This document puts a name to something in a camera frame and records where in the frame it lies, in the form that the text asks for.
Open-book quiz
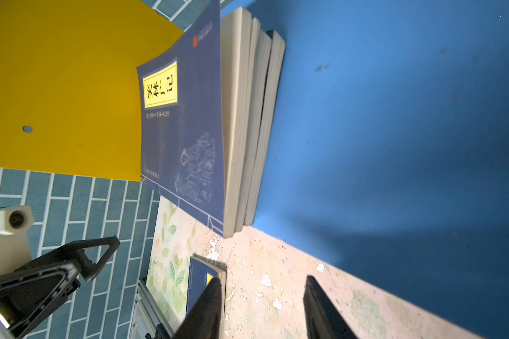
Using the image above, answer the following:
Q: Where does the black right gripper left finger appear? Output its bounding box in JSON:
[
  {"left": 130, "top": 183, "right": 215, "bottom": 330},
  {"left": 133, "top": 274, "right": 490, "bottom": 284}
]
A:
[{"left": 173, "top": 278, "right": 223, "bottom": 339}]

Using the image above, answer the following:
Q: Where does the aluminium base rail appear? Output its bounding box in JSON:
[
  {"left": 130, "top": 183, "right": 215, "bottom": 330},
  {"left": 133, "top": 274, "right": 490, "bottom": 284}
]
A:
[{"left": 128, "top": 279, "right": 175, "bottom": 339}]

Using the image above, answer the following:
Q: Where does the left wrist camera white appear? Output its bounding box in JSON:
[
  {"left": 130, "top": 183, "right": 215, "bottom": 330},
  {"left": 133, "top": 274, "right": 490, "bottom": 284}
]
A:
[{"left": 0, "top": 206, "right": 35, "bottom": 275}]

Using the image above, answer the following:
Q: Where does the yellow pink blue bookshelf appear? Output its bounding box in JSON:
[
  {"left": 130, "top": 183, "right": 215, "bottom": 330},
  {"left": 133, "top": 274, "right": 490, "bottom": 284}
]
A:
[{"left": 0, "top": 1, "right": 509, "bottom": 338}]

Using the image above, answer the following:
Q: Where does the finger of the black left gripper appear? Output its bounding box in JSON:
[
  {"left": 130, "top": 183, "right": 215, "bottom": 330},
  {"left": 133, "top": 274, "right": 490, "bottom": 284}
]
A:
[
  {"left": 0, "top": 260, "right": 81, "bottom": 338},
  {"left": 17, "top": 237, "right": 120, "bottom": 283}
]

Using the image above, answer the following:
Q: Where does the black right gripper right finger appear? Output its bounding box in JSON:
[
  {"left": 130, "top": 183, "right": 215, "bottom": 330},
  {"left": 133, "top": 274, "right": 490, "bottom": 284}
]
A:
[{"left": 303, "top": 275, "right": 358, "bottom": 339}]

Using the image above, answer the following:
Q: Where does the blue book yellow label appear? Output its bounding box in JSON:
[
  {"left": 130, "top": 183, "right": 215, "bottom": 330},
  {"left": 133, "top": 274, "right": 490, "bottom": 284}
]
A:
[
  {"left": 137, "top": 1, "right": 259, "bottom": 238},
  {"left": 235, "top": 18, "right": 271, "bottom": 232},
  {"left": 185, "top": 254, "right": 227, "bottom": 315},
  {"left": 244, "top": 30, "right": 286, "bottom": 226}
]

